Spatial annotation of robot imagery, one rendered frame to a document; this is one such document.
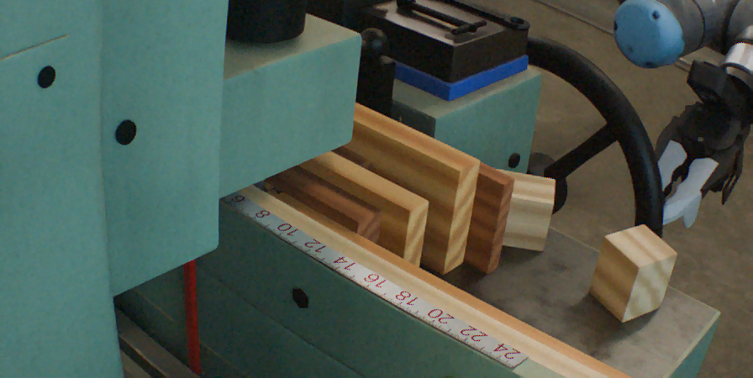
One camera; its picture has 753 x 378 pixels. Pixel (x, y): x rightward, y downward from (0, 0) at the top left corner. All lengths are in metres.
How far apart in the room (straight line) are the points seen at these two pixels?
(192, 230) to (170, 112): 0.07
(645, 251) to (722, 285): 1.84
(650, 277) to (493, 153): 0.20
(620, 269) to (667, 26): 0.42
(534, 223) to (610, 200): 2.02
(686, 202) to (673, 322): 0.31
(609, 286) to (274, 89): 0.23
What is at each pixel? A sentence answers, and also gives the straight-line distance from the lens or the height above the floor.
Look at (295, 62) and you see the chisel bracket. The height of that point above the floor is 1.03.
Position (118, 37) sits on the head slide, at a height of 1.09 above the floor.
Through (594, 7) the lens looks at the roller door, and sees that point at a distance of 4.00.
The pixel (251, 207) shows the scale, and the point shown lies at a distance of 0.54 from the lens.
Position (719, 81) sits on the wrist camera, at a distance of 0.90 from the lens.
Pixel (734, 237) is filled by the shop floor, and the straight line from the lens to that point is 2.65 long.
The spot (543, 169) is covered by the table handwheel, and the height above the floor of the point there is 0.84.
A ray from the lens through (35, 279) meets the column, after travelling 0.36.
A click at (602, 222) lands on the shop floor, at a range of 2.54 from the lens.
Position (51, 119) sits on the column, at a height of 1.09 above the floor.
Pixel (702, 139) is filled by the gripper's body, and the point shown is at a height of 0.87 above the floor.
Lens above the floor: 1.24
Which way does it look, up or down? 28 degrees down
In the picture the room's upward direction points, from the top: 6 degrees clockwise
